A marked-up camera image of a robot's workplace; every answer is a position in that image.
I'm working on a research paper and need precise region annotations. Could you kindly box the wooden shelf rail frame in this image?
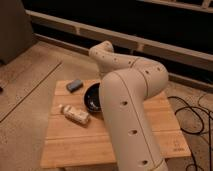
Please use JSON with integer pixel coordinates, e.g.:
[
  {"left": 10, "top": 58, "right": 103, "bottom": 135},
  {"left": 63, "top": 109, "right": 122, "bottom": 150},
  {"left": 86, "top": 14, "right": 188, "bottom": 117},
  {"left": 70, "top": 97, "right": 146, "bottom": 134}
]
[{"left": 22, "top": 0, "right": 213, "bottom": 92}]

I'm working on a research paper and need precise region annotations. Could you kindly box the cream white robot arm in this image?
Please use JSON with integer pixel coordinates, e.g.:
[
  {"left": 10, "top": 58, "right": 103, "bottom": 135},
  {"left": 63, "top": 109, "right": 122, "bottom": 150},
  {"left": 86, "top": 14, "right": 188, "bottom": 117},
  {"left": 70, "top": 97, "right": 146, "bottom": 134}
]
[{"left": 89, "top": 41, "right": 168, "bottom": 171}]

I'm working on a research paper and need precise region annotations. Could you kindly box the dark cabinet at left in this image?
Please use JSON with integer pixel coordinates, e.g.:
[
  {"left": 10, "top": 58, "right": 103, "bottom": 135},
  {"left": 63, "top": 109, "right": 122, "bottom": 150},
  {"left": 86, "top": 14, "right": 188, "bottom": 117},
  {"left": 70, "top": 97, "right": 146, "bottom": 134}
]
[{"left": 0, "top": 0, "right": 36, "bottom": 64}]

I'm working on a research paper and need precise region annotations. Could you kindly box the dark ceramic bowl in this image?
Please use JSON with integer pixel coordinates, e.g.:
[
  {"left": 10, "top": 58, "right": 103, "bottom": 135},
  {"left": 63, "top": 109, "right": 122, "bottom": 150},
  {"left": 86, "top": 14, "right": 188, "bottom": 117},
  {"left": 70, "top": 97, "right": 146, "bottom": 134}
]
[{"left": 84, "top": 83, "right": 101, "bottom": 113}]

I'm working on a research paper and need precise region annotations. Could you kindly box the small white plastic bottle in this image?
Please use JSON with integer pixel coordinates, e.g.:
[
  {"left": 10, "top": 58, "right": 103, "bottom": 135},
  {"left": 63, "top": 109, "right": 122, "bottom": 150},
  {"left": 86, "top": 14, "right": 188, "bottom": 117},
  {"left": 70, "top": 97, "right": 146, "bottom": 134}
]
[{"left": 60, "top": 105, "right": 90, "bottom": 125}]

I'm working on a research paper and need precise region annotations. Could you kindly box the black cable on floor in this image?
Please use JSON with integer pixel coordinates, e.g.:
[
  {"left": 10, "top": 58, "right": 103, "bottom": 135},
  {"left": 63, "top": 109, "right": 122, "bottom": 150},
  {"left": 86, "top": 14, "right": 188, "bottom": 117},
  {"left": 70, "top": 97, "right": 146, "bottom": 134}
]
[{"left": 167, "top": 93, "right": 213, "bottom": 171}]

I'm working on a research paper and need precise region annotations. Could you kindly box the blue grey sponge block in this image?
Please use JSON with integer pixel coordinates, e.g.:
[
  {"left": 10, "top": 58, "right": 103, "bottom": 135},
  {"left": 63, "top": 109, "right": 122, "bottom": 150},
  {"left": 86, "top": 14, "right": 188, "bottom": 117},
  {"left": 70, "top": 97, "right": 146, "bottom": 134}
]
[{"left": 66, "top": 79, "right": 83, "bottom": 92}]

